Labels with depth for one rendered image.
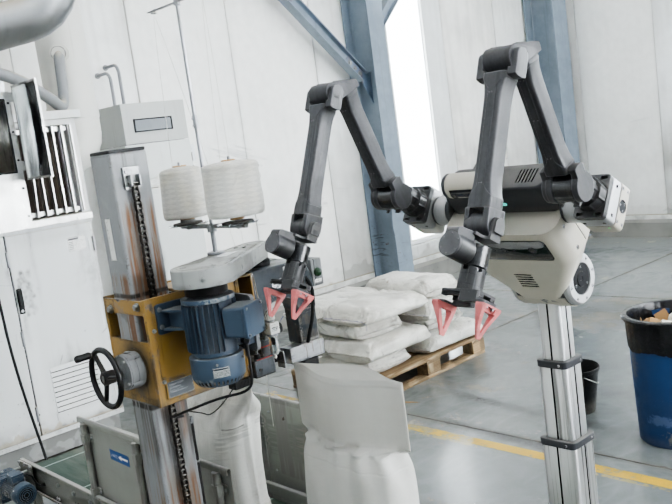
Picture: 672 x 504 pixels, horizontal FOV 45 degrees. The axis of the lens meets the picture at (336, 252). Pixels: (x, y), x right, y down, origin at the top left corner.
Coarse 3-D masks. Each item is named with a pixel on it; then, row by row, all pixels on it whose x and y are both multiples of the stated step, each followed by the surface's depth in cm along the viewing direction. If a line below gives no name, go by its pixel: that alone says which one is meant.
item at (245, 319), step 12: (252, 300) 225; (228, 312) 219; (240, 312) 218; (252, 312) 221; (228, 324) 220; (240, 324) 219; (252, 324) 221; (264, 324) 227; (228, 336) 221; (240, 336) 219; (252, 336) 220
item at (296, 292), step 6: (282, 282) 218; (288, 282) 217; (282, 288) 219; (288, 288) 216; (294, 288) 214; (300, 288) 214; (294, 294) 214; (300, 294) 215; (306, 294) 216; (294, 300) 214; (306, 300) 217; (294, 306) 215; (300, 306) 217; (306, 306) 217; (294, 312) 215; (300, 312) 216; (294, 318) 215
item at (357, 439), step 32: (320, 384) 243; (352, 384) 233; (384, 384) 228; (320, 416) 247; (352, 416) 235; (384, 416) 230; (320, 448) 246; (352, 448) 239; (384, 448) 232; (320, 480) 248; (352, 480) 236; (384, 480) 229; (416, 480) 237
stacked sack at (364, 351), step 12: (408, 324) 567; (384, 336) 545; (396, 336) 542; (408, 336) 548; (420, 336) 555; (336, 348) 545; (348, 348) 537; (360, 348) 529; (372, 348) 525; (384, 348) 530; (396, 348) 539; (348, 360) 538; (360, 360) 529; (372, 360) 523
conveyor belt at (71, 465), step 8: (80, 448) 403; (56, 456) 396; (64, 456) 394; (72, 456) 393; (80, 456) 391; (40, 464) 388; (48, 464) 386; (56, 464) 385; (64, 464) 384; (72, 464) 382; (80, 464) 381; (56, 472) 375; (64, 472) 373; (72, 472) 372; (80, 472) 371; (72, 480) 362; (80, 480) 361; (88, 480) 360; (88, 488) 351
